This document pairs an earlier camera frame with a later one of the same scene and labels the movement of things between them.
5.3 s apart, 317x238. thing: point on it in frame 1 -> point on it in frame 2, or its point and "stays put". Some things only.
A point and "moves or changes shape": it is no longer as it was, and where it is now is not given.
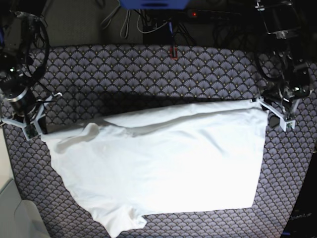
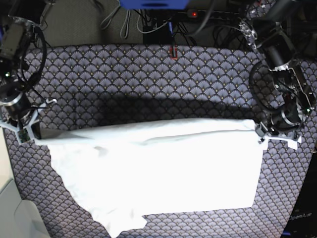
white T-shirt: [200, 155] moves or changes shape
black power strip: [212, 14] stays put
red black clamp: [173, 52] stays put
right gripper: [277, 95] -> [287, 118]
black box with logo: [303, 223] stays put
